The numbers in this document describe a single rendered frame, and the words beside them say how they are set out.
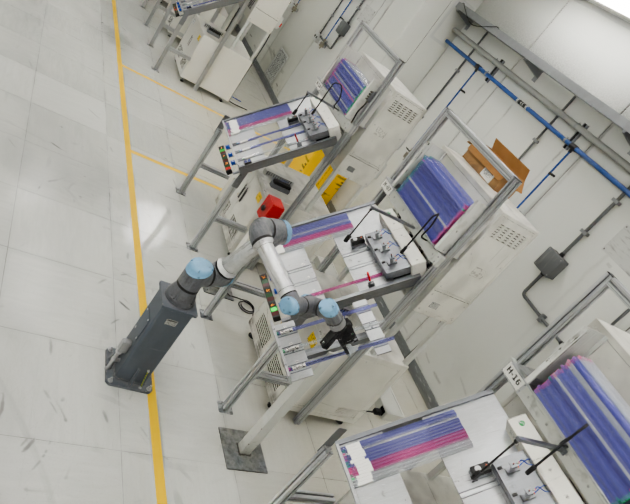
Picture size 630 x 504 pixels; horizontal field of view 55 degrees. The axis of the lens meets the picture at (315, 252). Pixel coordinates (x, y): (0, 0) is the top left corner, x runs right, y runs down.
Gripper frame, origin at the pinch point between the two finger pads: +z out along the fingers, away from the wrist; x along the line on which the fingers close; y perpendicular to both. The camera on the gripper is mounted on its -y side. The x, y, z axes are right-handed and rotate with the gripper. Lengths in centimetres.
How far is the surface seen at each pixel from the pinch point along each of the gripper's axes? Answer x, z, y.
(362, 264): 61, 17, 26
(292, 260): 80, 10, -8
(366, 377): 39, 83, 0
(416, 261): 43, 14, 51
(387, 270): 45, 13, 36
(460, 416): -43, 17, 32
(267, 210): 142, 18, -11
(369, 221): 93, 21, 42
